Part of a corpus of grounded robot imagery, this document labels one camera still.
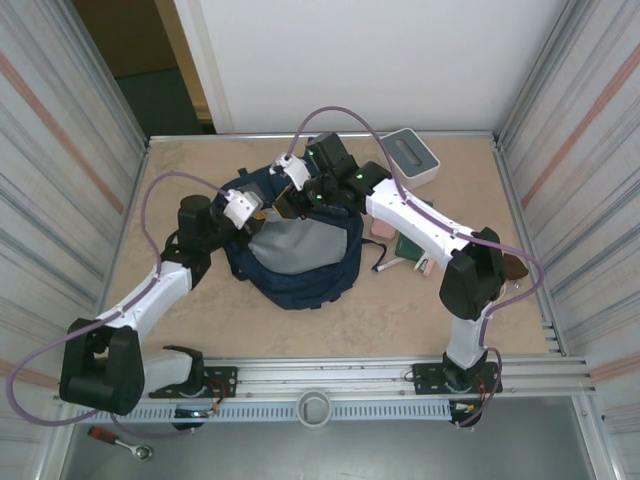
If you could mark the small circuit board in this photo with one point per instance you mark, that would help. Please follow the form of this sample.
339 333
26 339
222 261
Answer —
465 409
192 414

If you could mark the white marker pen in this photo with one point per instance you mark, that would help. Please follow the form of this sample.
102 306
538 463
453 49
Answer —
386 266

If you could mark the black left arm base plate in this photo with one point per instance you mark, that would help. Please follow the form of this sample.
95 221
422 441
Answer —
225 382

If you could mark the pink pencil case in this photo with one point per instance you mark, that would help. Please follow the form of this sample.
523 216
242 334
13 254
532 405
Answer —
382 230

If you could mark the dark green notebook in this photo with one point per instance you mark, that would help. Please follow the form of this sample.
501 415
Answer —
411 248

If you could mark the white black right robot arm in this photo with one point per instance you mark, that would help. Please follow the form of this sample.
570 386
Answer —
415 220

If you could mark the navy blue backpack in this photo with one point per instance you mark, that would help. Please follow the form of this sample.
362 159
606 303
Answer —
310 290

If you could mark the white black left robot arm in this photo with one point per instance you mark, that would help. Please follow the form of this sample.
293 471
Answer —
150 295

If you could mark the aluminium front frame rail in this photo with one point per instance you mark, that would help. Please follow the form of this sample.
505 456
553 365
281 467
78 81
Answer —
325 375

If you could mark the white grey slotted box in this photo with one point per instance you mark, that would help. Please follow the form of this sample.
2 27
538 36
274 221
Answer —
407 150

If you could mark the pink eraser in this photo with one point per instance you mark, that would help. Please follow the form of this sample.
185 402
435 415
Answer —
425 265

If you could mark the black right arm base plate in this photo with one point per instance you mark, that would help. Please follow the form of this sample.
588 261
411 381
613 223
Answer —
425 380

